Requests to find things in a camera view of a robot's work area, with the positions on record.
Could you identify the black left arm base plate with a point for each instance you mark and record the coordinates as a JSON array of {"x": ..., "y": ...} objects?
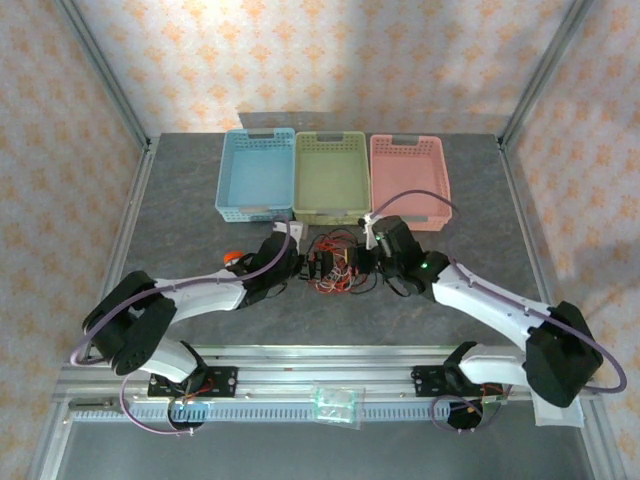
[{"x": 225, "y": 380}]

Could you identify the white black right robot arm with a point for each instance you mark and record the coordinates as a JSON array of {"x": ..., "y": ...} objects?
[{"x": 480, "y": 305}]

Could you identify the orange capped pill bottle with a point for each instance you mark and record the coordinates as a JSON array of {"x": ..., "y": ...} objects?
[{"x": 231, "y": 257}]

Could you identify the clear plastic bag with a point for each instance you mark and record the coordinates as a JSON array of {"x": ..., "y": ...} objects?
[{"x": 335, "y": 402}]

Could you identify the pink plastic basket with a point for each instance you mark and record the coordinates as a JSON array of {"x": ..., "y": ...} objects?
[{"x": 407, "y": 165}]

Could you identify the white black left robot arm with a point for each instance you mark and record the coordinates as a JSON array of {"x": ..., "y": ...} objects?
[{"x": 210, "y": 295}]

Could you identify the white flat packet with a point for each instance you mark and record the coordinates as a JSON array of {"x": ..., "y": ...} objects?
[{"x": 560, "y": 419}]

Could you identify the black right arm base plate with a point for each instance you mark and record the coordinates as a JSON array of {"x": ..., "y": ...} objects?
[{"x": 425, "y": 380}]

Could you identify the aluminium corner post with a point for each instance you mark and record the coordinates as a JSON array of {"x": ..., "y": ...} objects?
[
  {"x": 106, "y": 70},
  {"x": 547, "y": 70}
]

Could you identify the blue plastic basket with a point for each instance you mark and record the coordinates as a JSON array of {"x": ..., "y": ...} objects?
[{"x": 255, "y": 175}]

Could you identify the green plastic basket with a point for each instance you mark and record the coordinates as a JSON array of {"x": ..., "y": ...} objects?
[{"x": 332, "y": 175}]

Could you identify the aluminium rail frame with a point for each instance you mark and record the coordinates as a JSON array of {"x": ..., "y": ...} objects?
[{"x": 325, "y": 360}]

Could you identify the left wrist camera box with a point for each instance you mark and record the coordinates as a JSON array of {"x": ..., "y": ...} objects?
[{"x": 295, "y": 230}]

